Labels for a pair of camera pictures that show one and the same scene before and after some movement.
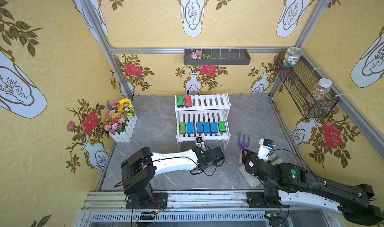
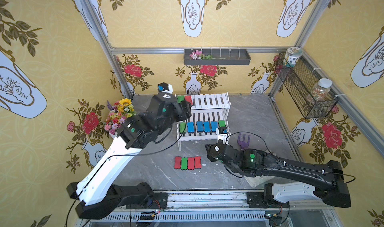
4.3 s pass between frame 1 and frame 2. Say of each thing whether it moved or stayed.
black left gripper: moved
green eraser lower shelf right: stayed
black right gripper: moved
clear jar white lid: stayed
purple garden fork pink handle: stayed
